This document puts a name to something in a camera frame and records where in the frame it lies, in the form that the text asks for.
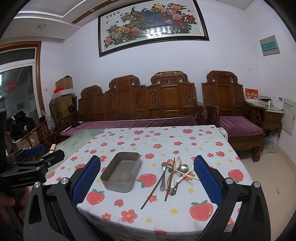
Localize stacked cardboard boxes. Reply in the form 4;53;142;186
49;88;75;121

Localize large cream plastic spoon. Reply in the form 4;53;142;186
170;157;182;189

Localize purple armchair cushion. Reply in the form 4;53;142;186
218;116;263;137

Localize large steel spoon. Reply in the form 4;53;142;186
170;164;189;196

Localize wooden side table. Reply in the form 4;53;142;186
244;101;285;137

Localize person's left hand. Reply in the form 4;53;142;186
1;187;31;224

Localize top cardboard box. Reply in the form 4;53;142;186
55;75;73;89

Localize white wall panel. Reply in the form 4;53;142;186
281;98;296;136

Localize light bamboo chopstick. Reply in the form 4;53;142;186
167;165;199;181

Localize dark brown chopstick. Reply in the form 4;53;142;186
140;165;172;210
165;159;176;202

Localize carved wooden armchair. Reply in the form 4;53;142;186
201;70;265;162

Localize white device on side table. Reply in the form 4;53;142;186
271;96;283;110

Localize carved wooden sofa bench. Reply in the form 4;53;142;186
55;71;207;129

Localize wooden door frame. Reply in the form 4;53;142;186
1;41;45;111

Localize metal rectangular tray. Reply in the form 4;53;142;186
100;152;142;193

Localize small steel spoon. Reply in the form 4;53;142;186
166;163;173;192

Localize framed peacock flower painting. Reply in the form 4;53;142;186
98;1;209;57

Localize plastic bag on floor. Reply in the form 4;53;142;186
260;131;279;156

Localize steel fork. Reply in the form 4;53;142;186
159;162;168;192

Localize red calendar box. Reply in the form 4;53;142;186
245;88;259;102

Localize grey wall electrical box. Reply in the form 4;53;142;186
259;35;280;56

